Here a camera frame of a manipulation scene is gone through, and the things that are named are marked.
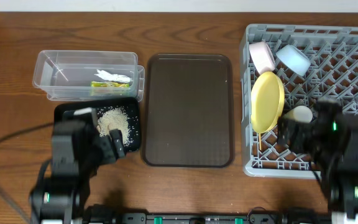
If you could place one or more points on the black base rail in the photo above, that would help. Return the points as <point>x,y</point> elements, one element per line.
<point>257,215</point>

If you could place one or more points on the green orange snack wrapper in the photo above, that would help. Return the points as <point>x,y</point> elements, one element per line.
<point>109,84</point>

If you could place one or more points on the light blue bowl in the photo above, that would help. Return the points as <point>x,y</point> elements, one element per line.
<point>294,59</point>

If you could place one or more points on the pink white bowl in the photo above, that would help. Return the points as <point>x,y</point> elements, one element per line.
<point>262,57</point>

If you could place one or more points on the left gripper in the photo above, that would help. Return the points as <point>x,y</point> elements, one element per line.
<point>105,148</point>

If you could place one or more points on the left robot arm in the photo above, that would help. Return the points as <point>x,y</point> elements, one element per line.
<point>63,184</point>

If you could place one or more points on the spilled rice pile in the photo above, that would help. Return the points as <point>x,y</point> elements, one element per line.
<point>118,118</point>

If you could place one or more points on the grey dishwasher rack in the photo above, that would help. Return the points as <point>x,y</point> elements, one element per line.
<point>333,73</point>

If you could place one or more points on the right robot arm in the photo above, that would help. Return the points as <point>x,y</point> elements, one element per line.
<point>331,140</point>

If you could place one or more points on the clear plastic bin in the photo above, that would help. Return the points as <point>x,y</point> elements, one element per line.
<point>88,93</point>
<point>57,68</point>

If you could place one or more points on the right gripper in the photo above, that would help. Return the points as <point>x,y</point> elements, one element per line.
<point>299,134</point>

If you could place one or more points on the black waste tray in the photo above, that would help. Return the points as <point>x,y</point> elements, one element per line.
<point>130,105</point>

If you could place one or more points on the yellow plate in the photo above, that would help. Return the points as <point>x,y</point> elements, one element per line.
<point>267,102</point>

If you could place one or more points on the dark brown serving tray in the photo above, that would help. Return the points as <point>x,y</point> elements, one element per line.
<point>189,111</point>

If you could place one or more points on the lower clear plastic bin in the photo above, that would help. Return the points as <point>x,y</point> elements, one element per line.
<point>88,93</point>

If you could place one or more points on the upper clear plastic bin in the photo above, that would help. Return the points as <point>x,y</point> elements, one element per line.
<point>57,68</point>

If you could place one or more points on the wooden chopstick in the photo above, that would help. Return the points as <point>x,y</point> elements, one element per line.
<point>260,141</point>

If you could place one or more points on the white tissue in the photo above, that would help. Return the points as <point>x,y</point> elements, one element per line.
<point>112,77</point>

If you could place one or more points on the white green cup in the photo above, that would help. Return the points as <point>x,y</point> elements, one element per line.
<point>300,114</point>

